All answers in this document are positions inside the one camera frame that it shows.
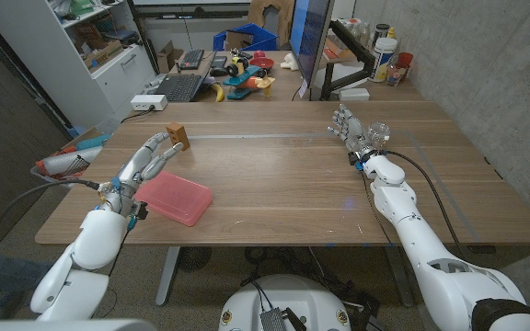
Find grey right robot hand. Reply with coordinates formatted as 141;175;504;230
327;103;381;162

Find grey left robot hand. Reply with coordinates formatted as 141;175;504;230
98;131;185;217

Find clear glass jar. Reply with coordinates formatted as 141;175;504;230
366;120;391;151

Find pink plastic pencil case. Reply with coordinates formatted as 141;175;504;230
133;170;213;227

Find wooden block with holes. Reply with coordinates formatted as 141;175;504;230
165;121;191;152

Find small white box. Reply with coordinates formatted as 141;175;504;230
338;87;371;102

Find white power strip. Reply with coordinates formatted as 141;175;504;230
130;94;168;112

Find small glass with items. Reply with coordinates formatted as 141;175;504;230
386;62;407;87

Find white labelled canister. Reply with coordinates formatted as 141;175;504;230
368;37;398;84

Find red cup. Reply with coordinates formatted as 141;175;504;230
396;51;415;82

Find white toy figure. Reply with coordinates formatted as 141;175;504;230
279;51;301;73

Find black laptop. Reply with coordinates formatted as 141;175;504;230
153;50;218;103

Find black lidded bottle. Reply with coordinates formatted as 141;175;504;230
374;23;391;47

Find flat computer monitor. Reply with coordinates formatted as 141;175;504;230
289;0;335;88

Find black floor fan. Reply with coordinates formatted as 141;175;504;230
176;246;213;272

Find grey table leg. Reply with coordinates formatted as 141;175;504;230
154;246;181;307
384;245;416;308

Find red bowl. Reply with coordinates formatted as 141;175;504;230
248;50;276;71

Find teal orange toy airplane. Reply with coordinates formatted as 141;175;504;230
222;48;276;101

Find cardboard box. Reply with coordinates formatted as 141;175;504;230
156;40;185;74

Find black keyboard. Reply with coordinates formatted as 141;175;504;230
179;48;205;71

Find blue plastic bin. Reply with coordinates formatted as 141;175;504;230
213;22;279;52

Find wooden cutout board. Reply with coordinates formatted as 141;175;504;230
248;0;296;47

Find white shelf cabinet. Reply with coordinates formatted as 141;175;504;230
0;0;158;132

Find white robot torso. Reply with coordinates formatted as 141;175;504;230
217;274;352;331

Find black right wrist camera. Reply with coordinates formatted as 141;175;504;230
347;150;367;172

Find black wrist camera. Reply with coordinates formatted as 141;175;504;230
126;201;149;231
347;150;367;172

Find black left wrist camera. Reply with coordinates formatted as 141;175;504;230
126;201;149;231

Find wire basket with rolls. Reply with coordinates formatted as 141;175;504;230
29;132;112;189

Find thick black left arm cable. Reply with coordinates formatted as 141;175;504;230
0;177;101;321

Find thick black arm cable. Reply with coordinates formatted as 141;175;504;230
0;177;101;321
382;149;467;261

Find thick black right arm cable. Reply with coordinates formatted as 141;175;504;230
382;149;467;261

